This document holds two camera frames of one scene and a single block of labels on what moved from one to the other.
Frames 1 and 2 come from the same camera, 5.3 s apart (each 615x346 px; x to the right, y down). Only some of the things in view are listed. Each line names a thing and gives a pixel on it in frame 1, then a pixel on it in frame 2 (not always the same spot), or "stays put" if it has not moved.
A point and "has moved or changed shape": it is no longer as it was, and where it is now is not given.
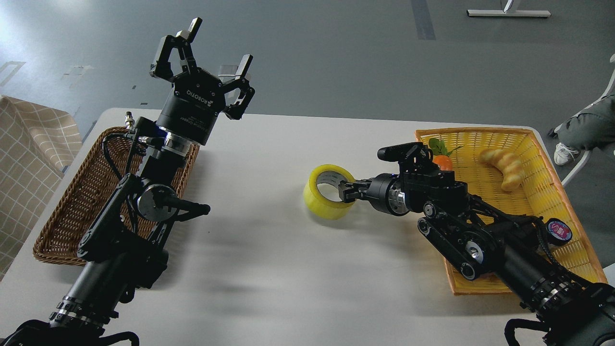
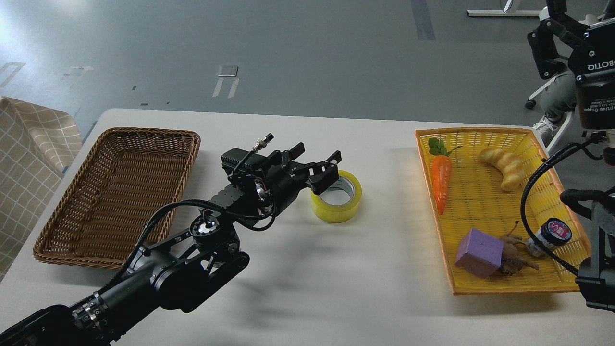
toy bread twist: (511, 167) stays put
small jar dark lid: (558, 232) stays put
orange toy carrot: (440, 154) stays put
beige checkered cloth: (37, 143) stays put
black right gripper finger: (346, 187) to (549, 63)
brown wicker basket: (77, 209) stays put
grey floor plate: (227, 71) stays put
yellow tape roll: (317, 204) has moved or changed shape
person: (586, 129) to (558, 98)
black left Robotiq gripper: (190, 111) to (282, 179)
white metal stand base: (508, 13) stays put
